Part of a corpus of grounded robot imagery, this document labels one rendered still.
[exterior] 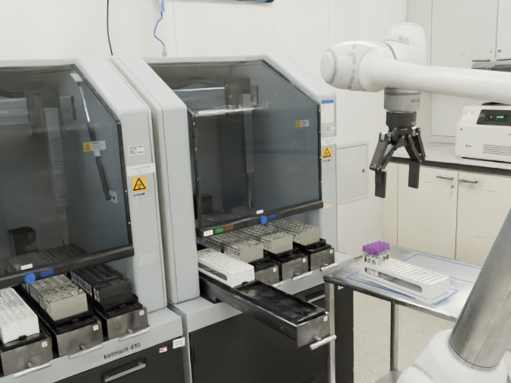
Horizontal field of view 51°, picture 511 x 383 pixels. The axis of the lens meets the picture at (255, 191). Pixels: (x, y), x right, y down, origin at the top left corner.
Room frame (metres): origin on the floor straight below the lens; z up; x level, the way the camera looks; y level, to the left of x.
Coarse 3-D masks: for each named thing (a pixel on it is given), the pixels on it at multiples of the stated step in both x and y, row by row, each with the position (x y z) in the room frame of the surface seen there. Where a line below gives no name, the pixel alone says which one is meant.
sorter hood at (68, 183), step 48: (0, 96) 1.64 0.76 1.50; (48, 96) 1.71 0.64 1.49; (96, 96) 1.78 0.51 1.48; (0, 144) 1.46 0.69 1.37; (48, 144) 1.53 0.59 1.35; (96, 144) 1.62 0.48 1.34; (0, 192) 1.45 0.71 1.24; (48, 192) 1.52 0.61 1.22; (96, 192) 1.61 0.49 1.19; (0, 240) 1.44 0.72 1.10; (48, 240) 1.51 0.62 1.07; (96, 240) 1.60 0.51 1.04; (0, 288) 1.42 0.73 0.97
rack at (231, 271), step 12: (204, 252) 1.96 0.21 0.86; (216, 252) 1.95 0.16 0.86; (204, 264) 1.92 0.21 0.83; (216, 264) 1.82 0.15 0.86; (228, 264) 1.81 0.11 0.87; (240, 264) 1.80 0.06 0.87; (216, 276) 1.80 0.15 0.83; (228, 276) 1.73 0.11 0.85; (240, 276) 1.74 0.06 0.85; (252, 276) 1.77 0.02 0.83
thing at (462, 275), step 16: (400, 256) 1.94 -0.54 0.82; (416, 256) 1.93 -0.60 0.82; (432, 256) 1.92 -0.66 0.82; (336, 272) 1.80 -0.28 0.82; (352, 272) 1.79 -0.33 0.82; (448, 272) 1.75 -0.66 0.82; (464, 272) 1.75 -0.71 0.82; (352, 288) 1.68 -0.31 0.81; (368, 288) 1.64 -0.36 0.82; (384, 288) 1.64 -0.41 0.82; (464, 288) 1.61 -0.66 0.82; (400, 304) 1.54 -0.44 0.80; (416, 304) 1.51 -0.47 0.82; (432, 304) 1.50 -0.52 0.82; (448, 304) 1.50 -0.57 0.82; (464, 304) 1.49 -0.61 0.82; (448, 320) 1.43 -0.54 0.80
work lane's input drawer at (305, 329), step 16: (208, 288) 1.81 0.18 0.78; (224, 288) 1.74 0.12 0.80; (240, 288) 1.71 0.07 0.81; (256, 288) 1.73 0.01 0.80; (272, 288) 1.70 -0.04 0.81; (240, 304) 1.65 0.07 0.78; (256, 304) 1.59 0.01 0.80; (272, 304) 1.59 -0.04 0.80; (288, 304) 1.59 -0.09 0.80; (304, 304) 1.57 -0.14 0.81; (272, 320) 1.51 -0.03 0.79; (288, 320) 1.47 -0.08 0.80; (304, 320) 1.45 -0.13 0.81; (320, 320) 1.48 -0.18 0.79; (288, 336) 1.45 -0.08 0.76; (304, 336) 1.44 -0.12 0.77; (320, 336) 1.48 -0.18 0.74
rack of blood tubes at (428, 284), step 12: (360, 264) 1.73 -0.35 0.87; (372, 264) 1.70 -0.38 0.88; (384, 264) 1.69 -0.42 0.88; (396, 264) 1.70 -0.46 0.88; (408, 264) 1.68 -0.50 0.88; (360, 276) 1.73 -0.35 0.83; (372, 276) 1.69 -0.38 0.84; (384, 276) 1.69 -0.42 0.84; (396, 276) 1.60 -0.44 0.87; (408, 276) 1.59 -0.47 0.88; (420, 276) 1.58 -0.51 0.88; (432, 276) 1.58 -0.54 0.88; (444, 276) 1.57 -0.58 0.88; (396, 288) 1.60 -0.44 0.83; (408, 288) 1.62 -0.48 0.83; (420, 288) 1.61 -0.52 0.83; (432, 288) 1.50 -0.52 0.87; (444, 288) 1.54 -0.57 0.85; (420, 300) 1.53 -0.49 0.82; (432, 300) 1.51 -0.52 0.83
